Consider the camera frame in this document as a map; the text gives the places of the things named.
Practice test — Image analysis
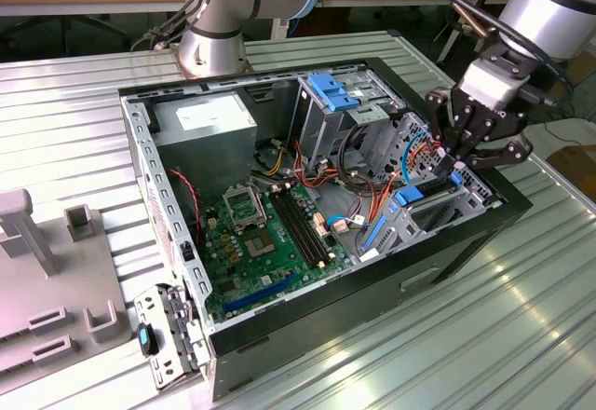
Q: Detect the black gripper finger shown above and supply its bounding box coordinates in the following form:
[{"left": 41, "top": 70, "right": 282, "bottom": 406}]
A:
[
  {"left": 457, "top": 123, "right": 535, "bottom": 170},
  {"left": 425, "top": 88, "right": 481, "bottom": 179}
]

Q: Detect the orange red power wire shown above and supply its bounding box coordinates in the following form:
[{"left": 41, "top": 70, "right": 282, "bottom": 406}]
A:
[{"left": 409, "top": 141, "right": 443, "bottom": 170}]

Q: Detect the grey metal disk bay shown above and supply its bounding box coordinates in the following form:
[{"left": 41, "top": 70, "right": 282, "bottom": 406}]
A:
[{"left": 356, "top": 167, "right": 507, "bottom": 262}]

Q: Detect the brown cardboard box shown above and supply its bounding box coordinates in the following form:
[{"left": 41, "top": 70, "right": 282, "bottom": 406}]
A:
[{"left": 547, "top": 146, "right": 596, "bottom": 197}]

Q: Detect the blue plastic drive latch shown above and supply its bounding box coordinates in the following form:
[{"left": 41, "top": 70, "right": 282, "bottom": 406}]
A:
[{"left": 306, "top": 72, "right": 363, "bottom": 114}]

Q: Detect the grey metal drive cage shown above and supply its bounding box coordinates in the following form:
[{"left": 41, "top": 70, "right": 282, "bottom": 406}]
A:
[{"left": 287, "top": 68, "right": 407, "bottom": 165}]

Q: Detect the black RAM slot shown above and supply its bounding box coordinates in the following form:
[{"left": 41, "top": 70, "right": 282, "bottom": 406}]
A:
[
  {"left": 272, "top": 187, "right": 325, "bottom": 267},
  {"left": 286, "top": 184, "right": 336, "bottom": 259},
  {"left": 267, "top": 191, "right": 318, "bottom": 270},
  {"left": 279, "top": 185, "right": 330, "bottom": 263}
]

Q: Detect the green motherboard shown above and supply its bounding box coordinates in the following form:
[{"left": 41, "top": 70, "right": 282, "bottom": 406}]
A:
[{"left": 200, "top": 181, "right": 356, "bottom": 325}]

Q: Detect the CPU socket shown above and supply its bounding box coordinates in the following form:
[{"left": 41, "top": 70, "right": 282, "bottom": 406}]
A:
[{"left": 241, "top": 227, "right": 280, "bottom": 260}]

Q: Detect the black open PC case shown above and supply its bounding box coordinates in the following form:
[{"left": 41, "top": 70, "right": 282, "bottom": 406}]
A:
[{"left": 116, "top": 57, "right": 534, "bottom": 403}]

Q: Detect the metal socket cover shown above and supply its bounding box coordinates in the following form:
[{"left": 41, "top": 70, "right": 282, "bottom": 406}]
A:
[{"left": 222, "top": 184, "right": 267, "bottom": 233}]

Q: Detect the grey power supply unit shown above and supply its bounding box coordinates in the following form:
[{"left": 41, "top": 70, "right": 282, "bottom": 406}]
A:
[{"left": 149, "top": 92, "right": 258, "bottom": 206}]

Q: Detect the blue expansion slot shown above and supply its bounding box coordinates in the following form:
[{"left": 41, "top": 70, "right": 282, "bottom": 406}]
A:
[{"left": 222, "top": 273, "right": 295, "bottom": 316}]

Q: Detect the black latch with blue tab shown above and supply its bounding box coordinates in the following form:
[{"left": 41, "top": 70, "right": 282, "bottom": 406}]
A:
[{"left": 136, "top": 321, "right": 159, "bottom": 356}]

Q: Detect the grey parts rack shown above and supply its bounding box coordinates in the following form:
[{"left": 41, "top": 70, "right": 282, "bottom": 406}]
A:
[{"left": 0, "top": 188, "right": 134, "bottom": 383}]

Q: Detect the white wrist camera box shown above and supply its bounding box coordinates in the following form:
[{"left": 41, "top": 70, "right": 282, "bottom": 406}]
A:
[{"left": 458, "top": 62, "right": 522, "bottom": 111}]

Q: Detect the blue data wire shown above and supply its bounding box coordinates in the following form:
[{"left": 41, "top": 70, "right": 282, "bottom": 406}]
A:
[{"left": 400, "top": 129, "right": 429, "bottom": 186}]

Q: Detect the black cable loop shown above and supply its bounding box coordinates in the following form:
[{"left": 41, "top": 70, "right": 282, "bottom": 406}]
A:
[{"left": 337, "top": 123, "right": 373, "bottom": 187}]

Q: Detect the orange wire bundle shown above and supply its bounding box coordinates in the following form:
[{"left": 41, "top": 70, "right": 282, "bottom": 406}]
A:
[
  {"left": 292, "top": 142, "right": 341, "bottom": 192},
  {"left": 365, "top": 171, "right": 401, "bottom": 225}
]

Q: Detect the yellow wire bundle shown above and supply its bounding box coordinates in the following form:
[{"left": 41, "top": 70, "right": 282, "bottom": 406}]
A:
[{"left": 260, "top": 146, "right": 288, "bottom": 178}]

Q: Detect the red black twisted wire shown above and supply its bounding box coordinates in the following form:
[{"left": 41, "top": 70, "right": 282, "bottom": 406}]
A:
[{"left": 167, "top": 167, "right": 204, "bottom": 248}]

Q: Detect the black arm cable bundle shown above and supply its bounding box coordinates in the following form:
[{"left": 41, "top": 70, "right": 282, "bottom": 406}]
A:
[{"left": 132, "top": 0, "right": 576, "bottom": 106}]

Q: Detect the grey metal slot bracket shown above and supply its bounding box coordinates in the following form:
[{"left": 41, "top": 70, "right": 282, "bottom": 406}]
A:
[{"left": 132, "top": 281, "right": 210, "bottom": 391}]

